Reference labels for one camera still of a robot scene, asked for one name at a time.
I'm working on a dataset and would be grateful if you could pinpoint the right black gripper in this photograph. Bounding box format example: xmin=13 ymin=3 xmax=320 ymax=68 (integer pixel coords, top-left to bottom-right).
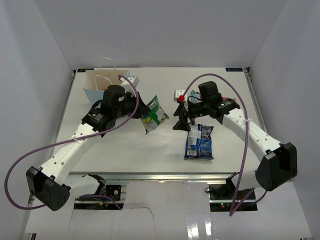
xmin=173 ymin=99 xmax=210 ymax=132

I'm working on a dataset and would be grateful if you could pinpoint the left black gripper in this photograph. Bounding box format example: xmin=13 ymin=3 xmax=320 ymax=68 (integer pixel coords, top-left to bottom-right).
xmin=113 ymin=92 xmax=151 ymax=120

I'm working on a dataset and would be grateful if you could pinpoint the green snack bag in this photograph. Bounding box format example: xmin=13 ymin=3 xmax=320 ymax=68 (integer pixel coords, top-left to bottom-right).
xmin=140 ymin=95 xmax=169 ymax=135

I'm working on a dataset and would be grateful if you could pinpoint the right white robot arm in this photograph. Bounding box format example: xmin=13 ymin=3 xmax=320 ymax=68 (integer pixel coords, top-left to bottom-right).
xmin=173 ymin=81 xmax=298 ymax=200

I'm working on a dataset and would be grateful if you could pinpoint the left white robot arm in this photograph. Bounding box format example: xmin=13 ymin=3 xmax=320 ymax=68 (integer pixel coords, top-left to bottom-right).
xmin=26 ymin=85 xmax=151 ymax=211

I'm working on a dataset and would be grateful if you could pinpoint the teal candy bag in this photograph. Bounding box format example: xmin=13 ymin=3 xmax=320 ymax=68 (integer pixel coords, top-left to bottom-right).
xmin=187 ymin=90 xmax=202 ymax=104

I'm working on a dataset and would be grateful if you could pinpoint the blue snack bag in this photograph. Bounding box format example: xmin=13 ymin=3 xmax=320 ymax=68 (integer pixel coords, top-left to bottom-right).
xmin=184 ymin=123 xmax=214 ymax=160

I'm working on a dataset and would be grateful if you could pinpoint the light blue paper bag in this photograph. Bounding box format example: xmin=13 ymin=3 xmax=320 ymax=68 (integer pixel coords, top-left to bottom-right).
xmin=83 ymin=57 xmax=131 ymax=104

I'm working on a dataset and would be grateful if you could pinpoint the small red candy packet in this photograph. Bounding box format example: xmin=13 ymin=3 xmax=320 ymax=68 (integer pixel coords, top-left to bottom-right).
xmin=222 ymin=97 xmax=236 ymax=103

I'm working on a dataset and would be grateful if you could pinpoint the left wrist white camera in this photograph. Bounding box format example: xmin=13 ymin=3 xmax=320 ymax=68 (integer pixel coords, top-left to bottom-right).
xmin=118 ymin=76 xmax=140 ymax=95

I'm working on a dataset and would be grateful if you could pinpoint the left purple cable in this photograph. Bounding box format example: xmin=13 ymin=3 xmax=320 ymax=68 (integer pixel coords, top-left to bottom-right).
xmin=4 ymin=74 xmax=140 ymax=210

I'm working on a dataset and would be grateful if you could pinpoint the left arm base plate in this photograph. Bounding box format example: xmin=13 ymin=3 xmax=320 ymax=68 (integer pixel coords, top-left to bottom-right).
xmin=74 ymin=185 xmax=124 ymax=210

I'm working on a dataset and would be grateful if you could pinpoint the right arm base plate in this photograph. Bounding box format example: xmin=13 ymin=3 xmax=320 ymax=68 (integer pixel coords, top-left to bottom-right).
xmin=204 ymin=184 xmax=258 ymax=213

